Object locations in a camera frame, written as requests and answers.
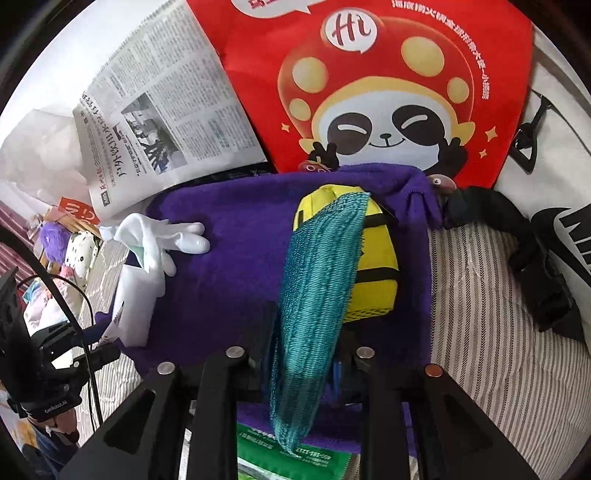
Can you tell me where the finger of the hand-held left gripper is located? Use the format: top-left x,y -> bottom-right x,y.
32,320 -> 100,356
69,344 -> 122,374

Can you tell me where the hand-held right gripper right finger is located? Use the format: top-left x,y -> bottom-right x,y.
330,332 -> 541,480

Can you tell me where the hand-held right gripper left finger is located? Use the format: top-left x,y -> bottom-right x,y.
60,302 -> 278,480

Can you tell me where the dark green tissue packet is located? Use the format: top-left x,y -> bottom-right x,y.
235,422 -> 354,480

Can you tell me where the purple towel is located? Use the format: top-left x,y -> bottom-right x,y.
92,162 -> 446,455

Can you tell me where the white glove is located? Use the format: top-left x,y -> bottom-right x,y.
99,213 -> 211,296

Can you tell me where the teal striped cloth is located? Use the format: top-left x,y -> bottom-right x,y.
268,191 -> 372,457

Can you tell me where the yellow mini duffel bag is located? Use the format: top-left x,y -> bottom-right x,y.
293,185 -> 400,324

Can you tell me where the person's left hand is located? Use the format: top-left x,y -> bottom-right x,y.
46,408 -> 81,444

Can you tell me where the pastel printed bedding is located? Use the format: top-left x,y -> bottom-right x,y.
21,272 -> 88,333

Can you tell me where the white dotted plush toy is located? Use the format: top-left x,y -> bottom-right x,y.
62,231 -> 102,291

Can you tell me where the purple plush toy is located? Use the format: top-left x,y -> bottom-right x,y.
38,222 -> 72,271

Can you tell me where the striped bed sheet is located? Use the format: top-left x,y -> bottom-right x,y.
69,222 -> 591,480

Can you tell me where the white plastic shopping bag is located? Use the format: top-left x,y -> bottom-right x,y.
0,106 -> 105,227

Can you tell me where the folded newspaper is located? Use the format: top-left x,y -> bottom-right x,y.
71,0 -> 271,222

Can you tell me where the white waist bag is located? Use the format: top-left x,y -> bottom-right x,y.
438,23 -> 591,342

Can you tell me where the red panda print paper bag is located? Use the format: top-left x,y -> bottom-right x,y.
185,0 -> 534,190

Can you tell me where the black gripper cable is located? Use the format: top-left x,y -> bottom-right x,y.
0,228 -> 105,418

